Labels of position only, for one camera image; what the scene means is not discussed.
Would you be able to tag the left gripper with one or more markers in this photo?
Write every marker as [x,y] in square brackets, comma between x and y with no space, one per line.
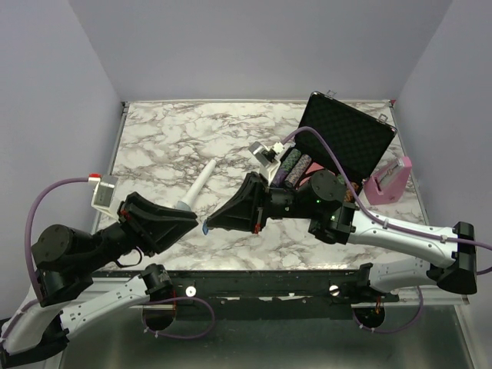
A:
[153,226]

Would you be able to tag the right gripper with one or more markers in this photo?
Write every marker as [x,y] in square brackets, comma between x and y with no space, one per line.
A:
[247,209]

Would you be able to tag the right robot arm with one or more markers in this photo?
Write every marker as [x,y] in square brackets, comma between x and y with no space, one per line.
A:
[441,256]

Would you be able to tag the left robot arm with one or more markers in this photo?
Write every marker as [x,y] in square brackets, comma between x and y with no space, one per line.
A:
[66,259]

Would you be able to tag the white cylindrical tube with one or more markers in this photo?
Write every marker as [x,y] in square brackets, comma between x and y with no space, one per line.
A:
[187,202]

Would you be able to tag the black poker chip case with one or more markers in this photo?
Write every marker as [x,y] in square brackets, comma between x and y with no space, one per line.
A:
[358,140]

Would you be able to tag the pink card holder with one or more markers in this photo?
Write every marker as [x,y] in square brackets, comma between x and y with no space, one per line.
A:
[388,184]

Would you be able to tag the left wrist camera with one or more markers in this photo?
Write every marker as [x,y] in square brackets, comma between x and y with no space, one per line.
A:
[103,194]

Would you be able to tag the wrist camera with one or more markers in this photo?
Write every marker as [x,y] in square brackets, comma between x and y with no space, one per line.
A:
[268,158]
[103,194]

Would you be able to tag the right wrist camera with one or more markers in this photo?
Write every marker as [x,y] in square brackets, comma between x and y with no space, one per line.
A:
[268,158]

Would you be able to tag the aluminium frame rail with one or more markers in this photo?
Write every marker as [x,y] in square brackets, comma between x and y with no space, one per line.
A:
[432,296]

